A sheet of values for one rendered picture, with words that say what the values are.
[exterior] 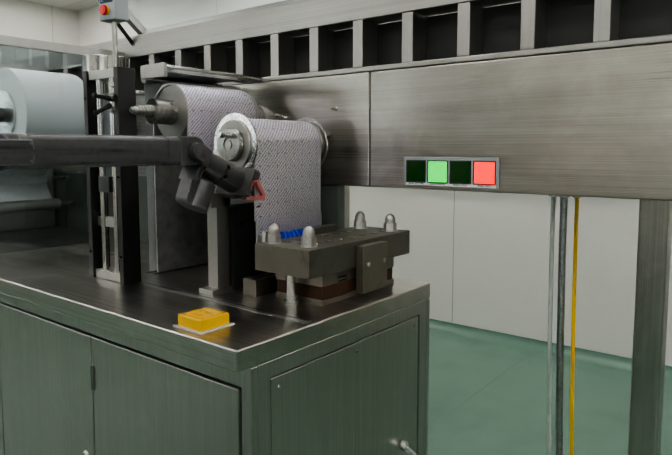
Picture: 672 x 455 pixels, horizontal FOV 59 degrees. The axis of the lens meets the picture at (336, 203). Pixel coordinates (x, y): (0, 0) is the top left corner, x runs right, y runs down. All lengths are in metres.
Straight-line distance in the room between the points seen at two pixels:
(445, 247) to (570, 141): 2.86
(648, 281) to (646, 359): 0.18
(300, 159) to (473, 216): 2.63
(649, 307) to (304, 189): 0.84
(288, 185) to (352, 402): 0.53
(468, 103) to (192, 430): 0.92
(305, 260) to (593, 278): 2.75
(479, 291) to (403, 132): 2.66
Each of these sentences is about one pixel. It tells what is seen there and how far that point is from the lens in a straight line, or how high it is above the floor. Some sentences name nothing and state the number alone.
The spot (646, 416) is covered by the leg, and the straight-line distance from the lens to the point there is 1.58.
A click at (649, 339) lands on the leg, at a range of 1.53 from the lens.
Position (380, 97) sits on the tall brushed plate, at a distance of 1.56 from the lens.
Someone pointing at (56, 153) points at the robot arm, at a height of 1.23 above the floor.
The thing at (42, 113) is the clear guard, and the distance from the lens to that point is 2.25.
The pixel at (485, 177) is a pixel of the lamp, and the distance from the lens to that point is 1.40.
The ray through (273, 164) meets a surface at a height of 1.20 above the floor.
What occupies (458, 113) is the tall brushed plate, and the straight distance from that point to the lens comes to 1.44.
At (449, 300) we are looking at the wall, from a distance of 4.19.
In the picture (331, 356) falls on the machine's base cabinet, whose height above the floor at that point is 0.82.
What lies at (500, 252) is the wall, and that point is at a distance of 3.97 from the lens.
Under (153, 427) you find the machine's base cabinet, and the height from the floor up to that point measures 0.67.
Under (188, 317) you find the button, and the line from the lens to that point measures 1.18.
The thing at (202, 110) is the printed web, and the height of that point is 1.34.
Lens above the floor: 1.24
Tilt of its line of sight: 5 degrees down
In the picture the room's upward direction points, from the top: straight up
